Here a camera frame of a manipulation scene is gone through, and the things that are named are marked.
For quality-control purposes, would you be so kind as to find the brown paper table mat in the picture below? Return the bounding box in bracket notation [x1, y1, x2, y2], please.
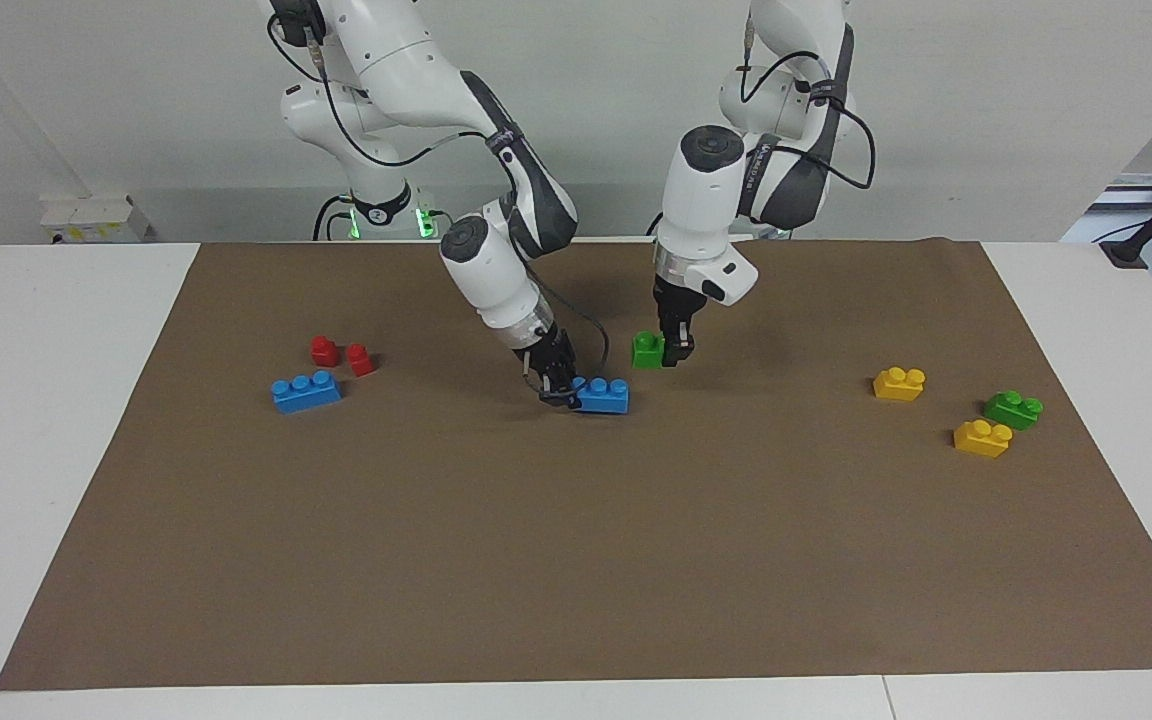
[0, 238, 1152, 693]

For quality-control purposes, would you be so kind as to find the white box with yellow label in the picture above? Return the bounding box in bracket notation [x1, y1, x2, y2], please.
[39, 195, 152, 244]

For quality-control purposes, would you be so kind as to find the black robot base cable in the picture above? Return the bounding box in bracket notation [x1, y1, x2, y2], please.
[313, 195, 352, 241]

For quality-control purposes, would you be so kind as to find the blue three-stud toy brick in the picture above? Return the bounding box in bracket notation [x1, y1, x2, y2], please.
[271, 370, 344, 414]
[573, 376, 630, 415]

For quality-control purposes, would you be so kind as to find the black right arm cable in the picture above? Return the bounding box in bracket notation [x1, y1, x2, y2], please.
[269, 10, 609, 391]

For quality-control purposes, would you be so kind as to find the yellow two-stud toy brick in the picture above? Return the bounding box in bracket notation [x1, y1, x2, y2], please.
[953, 419, 1014, 459]
[873, 367, 927, 402]

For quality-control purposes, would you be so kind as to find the grey metal rail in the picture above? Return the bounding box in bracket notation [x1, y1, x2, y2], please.
[1086, 173, 1152, 213]

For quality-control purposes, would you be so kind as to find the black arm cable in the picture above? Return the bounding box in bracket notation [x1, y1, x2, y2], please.
[269, 10, 609, 391]
[736, 20, 877, 191]

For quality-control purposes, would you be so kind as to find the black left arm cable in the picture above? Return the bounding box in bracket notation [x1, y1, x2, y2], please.
[736, 20, 877, 191]

